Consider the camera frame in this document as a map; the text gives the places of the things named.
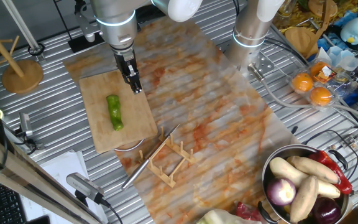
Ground steel pot with black handles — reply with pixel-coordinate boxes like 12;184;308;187
257;144;356;224

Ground grey hose with metal connector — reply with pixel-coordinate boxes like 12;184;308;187
247;63;358;124

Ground thin black cable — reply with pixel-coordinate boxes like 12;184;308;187
301;129;358;181

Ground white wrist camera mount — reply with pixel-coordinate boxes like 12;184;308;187
74;0;103;44

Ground black camera cable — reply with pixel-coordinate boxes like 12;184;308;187
99;198;124;224

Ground orange marble pattern mat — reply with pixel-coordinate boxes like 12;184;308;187
62;15;301;224

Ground wooden peg rack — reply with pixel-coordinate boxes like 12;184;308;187
138;126;197;189

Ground round wooden disc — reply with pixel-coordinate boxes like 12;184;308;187
308;0;339;18

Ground black smartphone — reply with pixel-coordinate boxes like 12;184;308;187
26;214;51;224

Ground red chili pepper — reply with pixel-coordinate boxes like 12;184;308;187
308;150;353;195

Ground grey camera on stand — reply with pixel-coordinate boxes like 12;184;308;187
66;172;105;205

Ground wooden cutting board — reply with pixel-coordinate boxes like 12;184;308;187
78;67;158;154

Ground dark purple onion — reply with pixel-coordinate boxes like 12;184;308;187
312;196;342;224

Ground white paper sheets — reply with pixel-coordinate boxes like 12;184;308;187
20;151;108;224

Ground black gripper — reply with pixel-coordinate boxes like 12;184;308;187
113;49;143;95

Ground red plastic bag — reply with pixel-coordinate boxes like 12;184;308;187
236;201;262;222

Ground black stand base plate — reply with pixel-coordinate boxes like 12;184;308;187
68;30;105;54

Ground aluminium frame beam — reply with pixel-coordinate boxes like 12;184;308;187
0;127;104;224

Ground pale purple onion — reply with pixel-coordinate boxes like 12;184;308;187
266;177;297;207

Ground light blue plush toy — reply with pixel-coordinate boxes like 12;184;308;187
339;17;358;45

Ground pale sweet potato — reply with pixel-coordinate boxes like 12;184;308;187
268;157;341;199
287;155;341;184
290;175;319;223

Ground wooden stand with round base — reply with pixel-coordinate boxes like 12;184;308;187
284;0;338;59

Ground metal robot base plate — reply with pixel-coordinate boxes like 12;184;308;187
219;39;275;78

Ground wooden mug tree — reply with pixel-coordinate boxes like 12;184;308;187
0;0;45;95

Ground steel cleaver knife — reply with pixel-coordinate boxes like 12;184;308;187
121;124;180;190

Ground silver depth camera on clamp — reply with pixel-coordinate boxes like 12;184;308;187
14;111;45;153

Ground clear plastic fruit tray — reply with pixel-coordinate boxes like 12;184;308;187
287;57;358;111

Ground green chili pepper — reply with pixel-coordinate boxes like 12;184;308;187
106;94;125;132

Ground white green cabbage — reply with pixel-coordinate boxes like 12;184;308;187
196;208;262;224

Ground orange fruit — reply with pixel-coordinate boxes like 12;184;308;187
291;72;314;93
310;61;331;78
309;86;333;106

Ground metal pole with ring foot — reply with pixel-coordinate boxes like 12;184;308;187
1;0;47;62

